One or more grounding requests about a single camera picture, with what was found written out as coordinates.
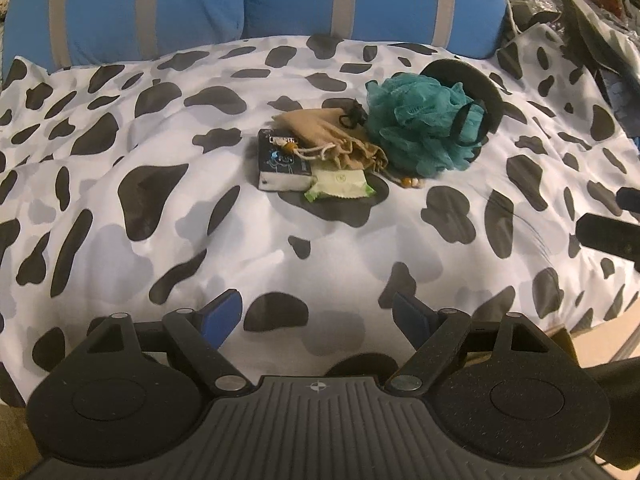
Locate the blue striped cushion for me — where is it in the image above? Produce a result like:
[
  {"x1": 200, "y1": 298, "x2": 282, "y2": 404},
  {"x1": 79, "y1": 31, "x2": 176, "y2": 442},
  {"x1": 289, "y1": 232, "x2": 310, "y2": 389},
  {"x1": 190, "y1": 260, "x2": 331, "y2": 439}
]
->
[
  {"x1": 244, "y1": 0, "x2": 508, "y2": 58},
  {"x1": 2, "y1": 0, "x2": 244, "y2": 70}
]

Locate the blue striped cushion left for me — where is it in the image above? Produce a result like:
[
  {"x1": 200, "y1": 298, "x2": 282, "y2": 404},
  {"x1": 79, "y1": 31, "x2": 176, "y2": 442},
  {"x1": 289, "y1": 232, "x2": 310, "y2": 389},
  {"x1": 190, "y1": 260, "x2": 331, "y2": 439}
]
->
[{"x1": 2, "y1": 0, "x2": 244, "y2": 70}]

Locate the green wet wipe packet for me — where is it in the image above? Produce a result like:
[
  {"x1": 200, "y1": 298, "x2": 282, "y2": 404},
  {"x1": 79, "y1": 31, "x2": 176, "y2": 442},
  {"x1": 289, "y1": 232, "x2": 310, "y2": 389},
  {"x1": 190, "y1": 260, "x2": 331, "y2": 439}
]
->
[{"x1": 304, "y1": 162, "x2": 376, "y2": 203}]

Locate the pile of plastic bags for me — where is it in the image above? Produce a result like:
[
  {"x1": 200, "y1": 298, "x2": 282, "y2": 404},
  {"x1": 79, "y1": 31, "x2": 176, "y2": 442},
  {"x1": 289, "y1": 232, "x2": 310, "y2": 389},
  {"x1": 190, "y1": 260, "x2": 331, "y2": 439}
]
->
[{"x1": 508, "y1": 0, "x2": 639, "y2": 141}]

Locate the black hair tie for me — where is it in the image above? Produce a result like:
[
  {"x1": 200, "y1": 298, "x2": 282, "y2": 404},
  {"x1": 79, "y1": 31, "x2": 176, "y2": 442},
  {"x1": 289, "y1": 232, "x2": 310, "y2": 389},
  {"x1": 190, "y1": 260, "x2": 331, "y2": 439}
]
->
[{"x1": 338, "y1": 100, "x2": 370, "y2": 129}]

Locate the brown cardboard box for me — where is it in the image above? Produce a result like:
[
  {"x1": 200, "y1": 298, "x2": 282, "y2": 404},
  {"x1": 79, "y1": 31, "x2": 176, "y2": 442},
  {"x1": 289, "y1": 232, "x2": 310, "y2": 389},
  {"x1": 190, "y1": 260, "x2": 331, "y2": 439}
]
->
[{"x1": 548, "y1": 302, "x2": 639, "y2": 367}]

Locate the tan drawstring pouch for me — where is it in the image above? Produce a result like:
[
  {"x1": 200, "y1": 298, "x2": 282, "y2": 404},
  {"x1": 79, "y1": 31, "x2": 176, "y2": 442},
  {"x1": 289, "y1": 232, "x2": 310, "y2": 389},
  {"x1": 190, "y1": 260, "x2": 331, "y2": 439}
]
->
[{"x1": 272, "y1": 108, "x2": 388, "y2": 171}]

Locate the teal mesh bath loofah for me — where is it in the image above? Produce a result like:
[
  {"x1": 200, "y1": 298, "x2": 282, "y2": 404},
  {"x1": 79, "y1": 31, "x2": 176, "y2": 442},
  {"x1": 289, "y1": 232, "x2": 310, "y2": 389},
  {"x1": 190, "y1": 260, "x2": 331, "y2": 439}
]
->
[{"x1": 366, "y1": 73, "x2": 487, "y2": 178}]

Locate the black round pad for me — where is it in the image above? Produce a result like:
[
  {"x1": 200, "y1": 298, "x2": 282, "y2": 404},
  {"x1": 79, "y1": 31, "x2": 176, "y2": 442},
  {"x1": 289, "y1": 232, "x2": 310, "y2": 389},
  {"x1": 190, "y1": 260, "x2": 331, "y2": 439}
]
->
[{"x1": 420, "y1": 58, "x2": 504, "y2": 133}]

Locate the blue striped cushion right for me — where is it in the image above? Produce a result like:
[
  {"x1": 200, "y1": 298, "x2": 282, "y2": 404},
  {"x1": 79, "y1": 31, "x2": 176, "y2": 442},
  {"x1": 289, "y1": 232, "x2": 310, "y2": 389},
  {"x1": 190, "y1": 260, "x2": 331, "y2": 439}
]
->
[{"x1": 244, "y1": 0, "x2": 508, "y2": 58}]

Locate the black tissue pack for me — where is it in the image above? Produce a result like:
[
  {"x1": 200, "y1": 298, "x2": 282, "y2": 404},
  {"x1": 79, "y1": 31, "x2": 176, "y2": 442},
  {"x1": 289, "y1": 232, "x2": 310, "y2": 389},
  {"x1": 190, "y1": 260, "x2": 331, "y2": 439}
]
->
[{"x1": 257, "y1": 129, "x2": 314, "y2": 192}]

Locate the cow print blanket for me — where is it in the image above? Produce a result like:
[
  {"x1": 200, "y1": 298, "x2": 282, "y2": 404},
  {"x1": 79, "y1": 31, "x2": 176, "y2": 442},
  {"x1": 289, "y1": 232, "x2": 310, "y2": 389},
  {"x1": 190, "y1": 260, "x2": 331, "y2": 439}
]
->
[{"x1": 1, "y1": 25, "x2": 639, "y2": 406}]

